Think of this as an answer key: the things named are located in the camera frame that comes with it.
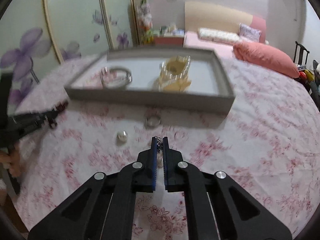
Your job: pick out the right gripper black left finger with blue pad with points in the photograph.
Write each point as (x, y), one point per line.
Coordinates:
(103, 207)

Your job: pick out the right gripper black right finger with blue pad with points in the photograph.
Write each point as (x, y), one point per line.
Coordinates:
(216, 206)

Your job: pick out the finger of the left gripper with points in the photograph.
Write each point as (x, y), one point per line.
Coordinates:
(51, 115)

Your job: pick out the single pearl earring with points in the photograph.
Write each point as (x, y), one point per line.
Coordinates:
(122, 137)

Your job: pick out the silver chain pearl earrings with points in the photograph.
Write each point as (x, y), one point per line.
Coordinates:
(159, 147)

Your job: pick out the silver bangle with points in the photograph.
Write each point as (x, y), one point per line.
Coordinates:
(115, 77)

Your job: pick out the person's left hand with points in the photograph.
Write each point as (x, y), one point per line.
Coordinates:
(11, 159)

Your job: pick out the pink floral bedsheet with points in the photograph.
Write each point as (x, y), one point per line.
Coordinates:
(268, 143)

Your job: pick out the floral sliding wardrobe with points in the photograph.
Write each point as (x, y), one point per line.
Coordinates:
(39, 35)

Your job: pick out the grey shallow cardboard tray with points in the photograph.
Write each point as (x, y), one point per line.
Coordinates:
(210, 89)

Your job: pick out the plush toy tower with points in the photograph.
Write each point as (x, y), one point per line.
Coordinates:
(144, 21)

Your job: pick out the pink nightstand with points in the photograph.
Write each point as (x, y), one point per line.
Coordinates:
(168, 41)

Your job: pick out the chair with blue clothes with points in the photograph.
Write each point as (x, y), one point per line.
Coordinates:
(315, 83)

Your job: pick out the folded coral pink duvet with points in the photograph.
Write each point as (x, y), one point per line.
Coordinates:
(266, 56)

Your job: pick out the white floral pillow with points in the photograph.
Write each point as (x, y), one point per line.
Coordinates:
(218, 36)

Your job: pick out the dark wooden chair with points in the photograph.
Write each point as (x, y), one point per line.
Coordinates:
(301, 54)

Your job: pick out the small lilac pillow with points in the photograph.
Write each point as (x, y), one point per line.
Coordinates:
(249, 32)

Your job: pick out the cream and pink headboard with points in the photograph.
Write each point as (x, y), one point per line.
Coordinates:
(213, 16)

